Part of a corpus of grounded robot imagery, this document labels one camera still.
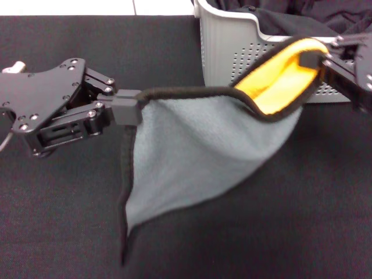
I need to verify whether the grey left wrist cable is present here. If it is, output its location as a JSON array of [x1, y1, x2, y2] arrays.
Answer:
[[0, 130, 14, 153]]

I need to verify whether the grey orange towel black trim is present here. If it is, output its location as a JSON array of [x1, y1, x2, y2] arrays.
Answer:
[[117, 36, 331, 267]]

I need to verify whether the grey perforated storage box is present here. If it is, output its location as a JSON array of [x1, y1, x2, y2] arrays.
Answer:
[[194, 0, 372, 104]]

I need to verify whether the black tablecloth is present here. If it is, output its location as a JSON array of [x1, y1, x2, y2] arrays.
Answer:
[[0, 15, 372, 279]]

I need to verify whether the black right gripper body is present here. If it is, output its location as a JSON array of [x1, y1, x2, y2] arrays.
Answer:
[[353, 40, 372, 114]]

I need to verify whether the silver left mount thumbscrew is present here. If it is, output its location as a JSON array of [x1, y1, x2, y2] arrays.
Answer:
[[1, 60, 26, 74]]

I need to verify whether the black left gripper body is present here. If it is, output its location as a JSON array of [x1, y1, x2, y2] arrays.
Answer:
[[0, 58, 96, 158]]

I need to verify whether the black cloth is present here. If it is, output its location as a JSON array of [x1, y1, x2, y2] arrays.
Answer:
[[214, 0, 372, 38]]

